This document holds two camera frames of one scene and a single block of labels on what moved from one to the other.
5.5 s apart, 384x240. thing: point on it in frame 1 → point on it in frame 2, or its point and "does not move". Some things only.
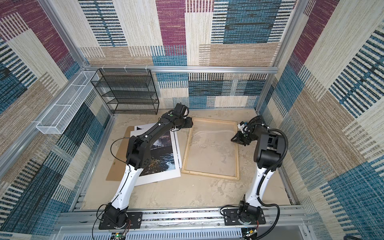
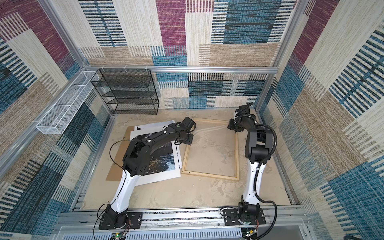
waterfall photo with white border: [162, 161] does not move
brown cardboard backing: [117, 170] does not move
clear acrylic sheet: [211, 150] does not move
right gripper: [239, 139] → [231, 125]
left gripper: [189, 123] → [190, 140]
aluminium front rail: [183, 223] does not move
